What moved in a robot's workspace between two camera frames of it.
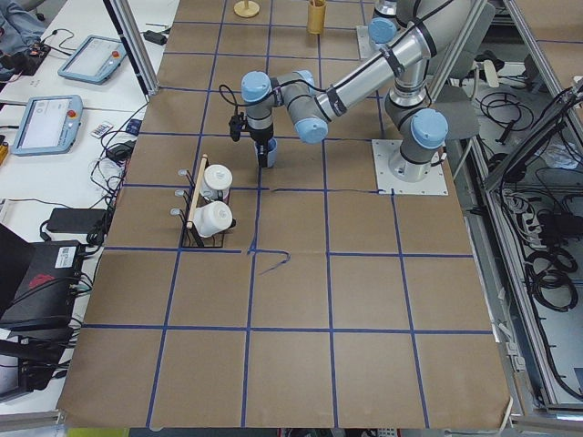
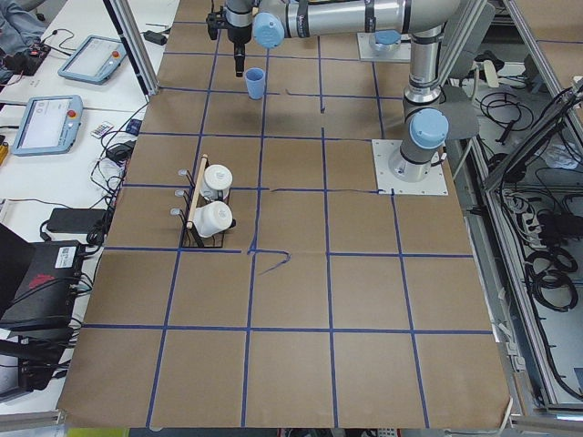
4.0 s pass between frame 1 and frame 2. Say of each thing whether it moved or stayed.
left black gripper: moved
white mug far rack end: stayed
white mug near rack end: stayed
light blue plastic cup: moved
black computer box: stayed
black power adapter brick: stayed
